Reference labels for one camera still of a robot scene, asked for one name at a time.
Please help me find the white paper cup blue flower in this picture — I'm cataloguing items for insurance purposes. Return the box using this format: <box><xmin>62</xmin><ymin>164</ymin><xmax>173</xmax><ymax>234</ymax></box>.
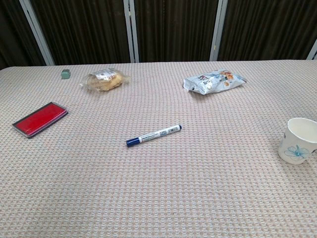
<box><xmin>277</xmin><ymin>118</ymin><xmax>317</xmax><ymax>166</ymax></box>

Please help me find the blue capped white marker pen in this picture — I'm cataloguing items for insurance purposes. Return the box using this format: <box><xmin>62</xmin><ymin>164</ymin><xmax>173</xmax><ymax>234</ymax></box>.
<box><xmin>125</xmin><ymin>124</ymin><xmax>183</xmax><ymax>148</ymax></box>

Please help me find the patterned woven tablecloth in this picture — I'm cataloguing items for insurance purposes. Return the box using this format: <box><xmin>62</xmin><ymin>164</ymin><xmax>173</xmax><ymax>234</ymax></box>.
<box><xmin>0</xmin><ymin>59</ymin><xmax>317</xmax><ymax>238</ymax></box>

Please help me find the white printed snack bag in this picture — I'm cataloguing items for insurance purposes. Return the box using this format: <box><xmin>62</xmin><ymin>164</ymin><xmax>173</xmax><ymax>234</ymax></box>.
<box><xmin>183</xmin><ymin>69</ymin><xmax>247</xmax><ymax>95</ymax></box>

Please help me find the bread in clear plastic bag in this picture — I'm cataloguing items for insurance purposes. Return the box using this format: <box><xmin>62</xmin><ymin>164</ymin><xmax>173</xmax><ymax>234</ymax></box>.
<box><xmin>80</xmin><ymin>68</ymin><xmax>131</xmax><ymax>92</ymax></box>

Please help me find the red ink stamp pad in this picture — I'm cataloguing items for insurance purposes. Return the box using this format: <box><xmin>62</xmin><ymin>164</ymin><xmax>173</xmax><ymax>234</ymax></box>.
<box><xmin>12</xmin><ymin>101</ymin><xmax>69</xmax><ymax>139</ymax></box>

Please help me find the grey metal partition post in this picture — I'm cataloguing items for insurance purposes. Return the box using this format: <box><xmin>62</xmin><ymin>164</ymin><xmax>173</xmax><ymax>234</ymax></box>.
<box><xmin>123</xmin><ymin>0</ymin><xmax>140</xmax><ymax>63</ymax></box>
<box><xmin>19</xmin><ymin>0</ymin><xmax>55</xmax><ymax>66</ymax></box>
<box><xmin>209</xmin><ymin>0</ymin><xmax>228</xmax><ymax>61</ymax></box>
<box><xmin>306</xmin><ymin>39</ymin><xmax>317</xmax><ymax>60</ymax></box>

